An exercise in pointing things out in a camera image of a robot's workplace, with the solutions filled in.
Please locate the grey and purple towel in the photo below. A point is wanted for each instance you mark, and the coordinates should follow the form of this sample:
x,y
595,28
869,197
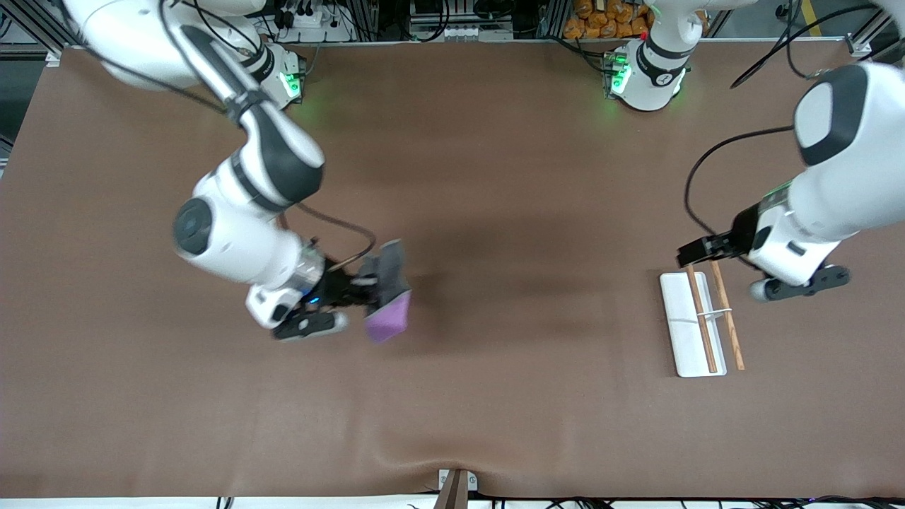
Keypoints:
x,y
389,318

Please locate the metal table clamp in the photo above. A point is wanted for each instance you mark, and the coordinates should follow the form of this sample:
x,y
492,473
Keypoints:
x,y
472,482

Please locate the aluminium frame post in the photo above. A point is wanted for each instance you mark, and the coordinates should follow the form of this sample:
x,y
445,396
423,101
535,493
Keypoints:
x,y
368,18
553,18

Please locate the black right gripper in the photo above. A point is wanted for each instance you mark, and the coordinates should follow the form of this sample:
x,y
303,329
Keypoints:
x,y
338,287

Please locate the brown post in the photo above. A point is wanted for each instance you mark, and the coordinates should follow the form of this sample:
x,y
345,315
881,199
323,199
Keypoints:
x,y
452,491

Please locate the orange packets pile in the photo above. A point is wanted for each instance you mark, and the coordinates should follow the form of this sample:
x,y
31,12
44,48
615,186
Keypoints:
x,y
601,21

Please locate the white rectangular tray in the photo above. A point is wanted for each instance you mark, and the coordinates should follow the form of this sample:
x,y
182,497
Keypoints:
x,y
689,332

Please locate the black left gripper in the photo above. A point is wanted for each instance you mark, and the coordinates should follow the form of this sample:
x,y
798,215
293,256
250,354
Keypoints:
x,y
739,232

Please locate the aluminium frame corner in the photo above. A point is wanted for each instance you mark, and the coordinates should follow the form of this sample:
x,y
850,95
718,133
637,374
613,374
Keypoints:
x,y
866,42
35,32

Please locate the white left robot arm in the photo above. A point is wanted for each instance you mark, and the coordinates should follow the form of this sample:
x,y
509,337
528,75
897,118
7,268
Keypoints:
x,y
834,198

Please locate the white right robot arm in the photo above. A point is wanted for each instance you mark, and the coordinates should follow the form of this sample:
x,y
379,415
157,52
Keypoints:
x,y
233,233

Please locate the white power strip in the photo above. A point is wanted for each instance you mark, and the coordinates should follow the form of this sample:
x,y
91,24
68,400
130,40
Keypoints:
x,y
314,21

